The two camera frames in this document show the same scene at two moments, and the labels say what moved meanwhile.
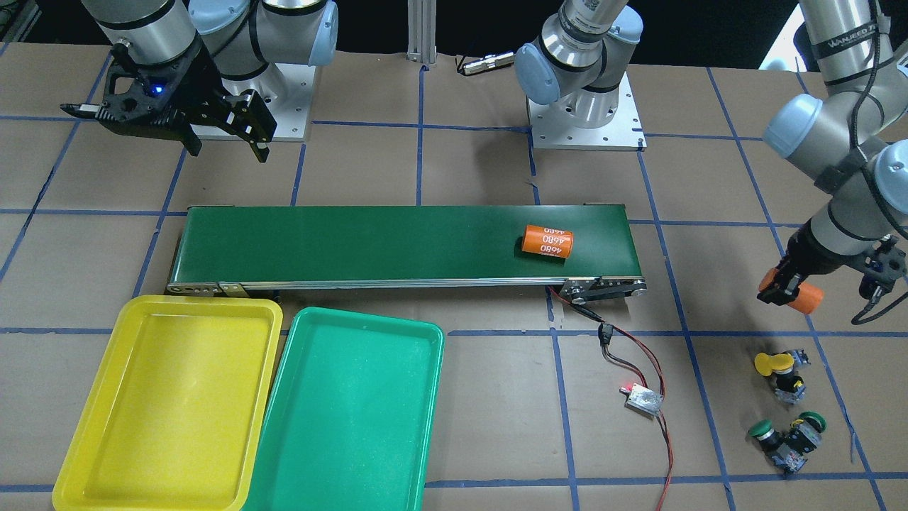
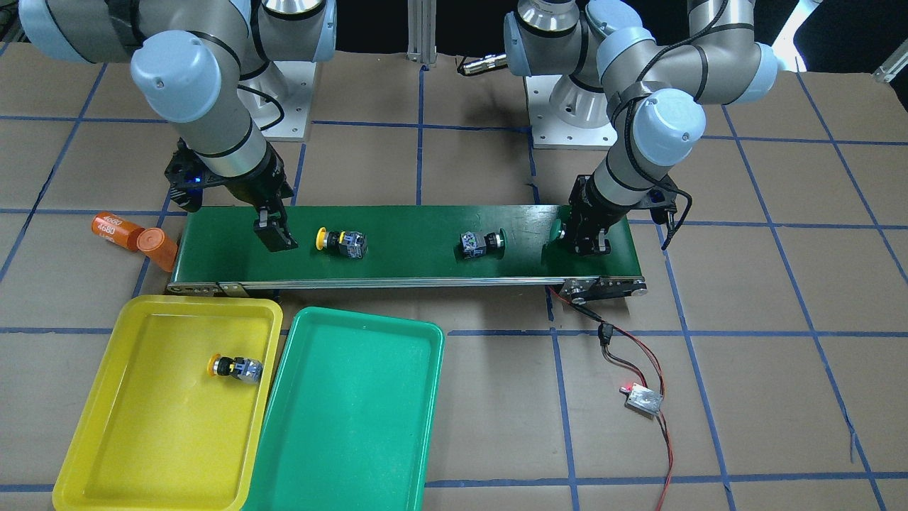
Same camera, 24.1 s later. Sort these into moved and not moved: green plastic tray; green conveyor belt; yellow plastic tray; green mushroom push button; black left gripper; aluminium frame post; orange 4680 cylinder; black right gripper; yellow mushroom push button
Moved: orange 4680 cylinder; black right gripper; green mushroom push button; black left gripper; yellow mushroom push button
Not moved: yellow plastic tray; green plastic tray; aluminium frame post; green conveyor belt
